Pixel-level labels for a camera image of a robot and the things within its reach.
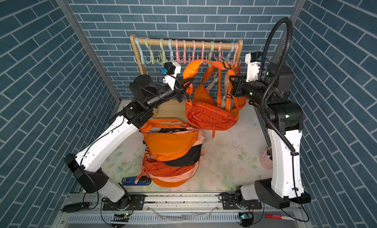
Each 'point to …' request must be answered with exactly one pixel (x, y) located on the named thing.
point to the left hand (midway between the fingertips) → (198, 79)
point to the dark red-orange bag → (152, 167)
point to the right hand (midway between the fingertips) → (232, 77)
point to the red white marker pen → (281, 217)
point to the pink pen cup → (265, 161)
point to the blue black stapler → (143, 180)
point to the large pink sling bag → (174, 178)
